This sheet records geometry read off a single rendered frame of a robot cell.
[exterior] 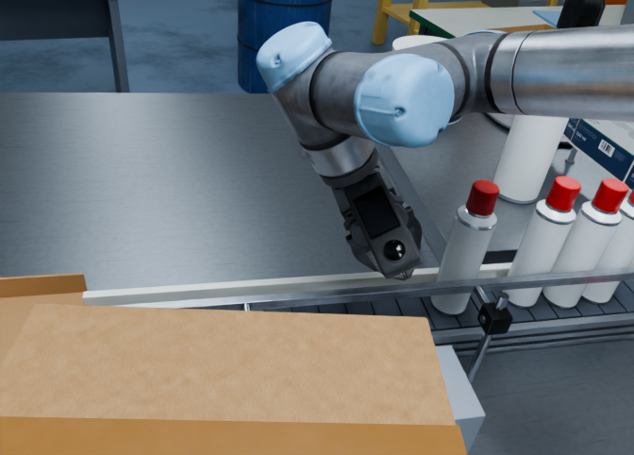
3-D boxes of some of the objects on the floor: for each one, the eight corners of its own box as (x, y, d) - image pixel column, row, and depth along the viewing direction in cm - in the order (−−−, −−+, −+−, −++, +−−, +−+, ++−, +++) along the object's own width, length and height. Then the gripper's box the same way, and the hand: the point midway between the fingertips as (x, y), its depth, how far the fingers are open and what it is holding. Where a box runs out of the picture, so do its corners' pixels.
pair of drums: (249, 105, 326) (251, -58, 273) (210, 39, 415) (207, -93, 361) (358, 97, 350) (379, -54, 297) (299, 37, 439) (308, -89, 385)
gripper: (369, 119, 64) (421, 234, 77) (302, 153, 65) (364, 261, 78) (391, 155, 57) (442, 275, 70) (315, 193, 58) (381, 303, 71)
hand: (405, 276), depth 71 cm, fingers closed
